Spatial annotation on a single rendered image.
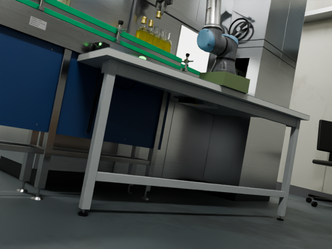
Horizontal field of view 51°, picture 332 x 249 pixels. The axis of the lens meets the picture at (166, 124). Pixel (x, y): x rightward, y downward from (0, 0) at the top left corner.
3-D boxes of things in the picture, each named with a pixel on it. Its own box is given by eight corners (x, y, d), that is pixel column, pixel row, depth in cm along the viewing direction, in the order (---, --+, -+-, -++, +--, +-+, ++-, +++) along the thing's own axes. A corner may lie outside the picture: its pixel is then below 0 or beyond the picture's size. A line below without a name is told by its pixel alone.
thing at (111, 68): (284, 221, 241) (301, 119, 245) (80, 216, 153) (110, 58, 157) (273, 217, 249) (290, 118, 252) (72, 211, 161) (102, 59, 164)
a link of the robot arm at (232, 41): (239, 61, 205) (243, 38, 205) (224, 55, 197) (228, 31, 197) (225, 62, 215) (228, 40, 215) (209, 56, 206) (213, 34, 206)
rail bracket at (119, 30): (117, 45, 197) (122, 22, 198) (126, 44, 192) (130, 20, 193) (112, 43, 194) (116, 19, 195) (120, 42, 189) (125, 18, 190)
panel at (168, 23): (203, 79, 302) (210, 41, 304) (205, 79, 300) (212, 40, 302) (124, 45, 237) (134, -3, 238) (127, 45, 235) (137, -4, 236)
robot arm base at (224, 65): (241, 77, 203) (243, 61, 203) (220, 72, 196) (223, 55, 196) (225, 78, 216) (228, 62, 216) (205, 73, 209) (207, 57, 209)
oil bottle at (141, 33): (137, 61, 230) (143, 29, 231) (143, 60, 227) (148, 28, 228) (130, 58, 226) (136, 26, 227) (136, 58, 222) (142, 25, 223)
